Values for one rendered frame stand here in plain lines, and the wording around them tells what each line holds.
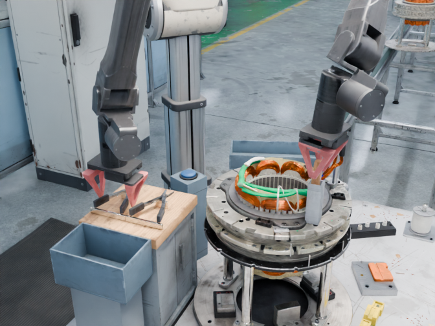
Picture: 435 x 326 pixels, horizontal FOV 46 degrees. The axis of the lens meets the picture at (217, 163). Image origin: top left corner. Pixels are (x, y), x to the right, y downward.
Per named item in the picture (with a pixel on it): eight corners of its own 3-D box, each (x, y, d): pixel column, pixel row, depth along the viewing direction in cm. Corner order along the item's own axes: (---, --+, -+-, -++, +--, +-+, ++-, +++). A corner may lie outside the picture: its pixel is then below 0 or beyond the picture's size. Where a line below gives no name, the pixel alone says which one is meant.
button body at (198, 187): (208, 254, 147) (207, 176, 136) (189, 264, 142) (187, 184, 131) (191, 244, 151) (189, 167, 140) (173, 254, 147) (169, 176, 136)
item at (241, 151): (309, 225, 160) (317, 141, 148) (312, 245, 151) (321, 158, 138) (230, 222, 162) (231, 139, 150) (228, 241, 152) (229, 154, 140)
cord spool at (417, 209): (430, 238, 153) (434, 217, 150) (407, 233, 155) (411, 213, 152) (431, 228, 158) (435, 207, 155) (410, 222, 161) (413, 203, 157)
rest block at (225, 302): (233, 296, 125) (233, 289, 124) (235, 312, 120) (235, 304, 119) (215, 297, 125) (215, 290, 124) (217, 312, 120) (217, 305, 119)
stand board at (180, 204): (156, 249, 105) (156, 240, 104) (79, 229, 111) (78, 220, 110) (197, 204, 121) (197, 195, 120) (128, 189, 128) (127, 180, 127)
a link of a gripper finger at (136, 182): (134, 216, 110) (132, 178, 105) (105, 207, 112) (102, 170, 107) (149, 200, 115) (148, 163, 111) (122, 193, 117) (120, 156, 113)
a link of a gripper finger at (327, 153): (338, 174, 101) (348, 131, 96) (323, 188, 95) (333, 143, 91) (307, 163, 104) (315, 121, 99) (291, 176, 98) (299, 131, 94)
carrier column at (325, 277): (324, 323, 119) (333, 249, 110) (314, 320, 120) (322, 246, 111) (327, 316, 121) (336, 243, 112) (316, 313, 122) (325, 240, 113)
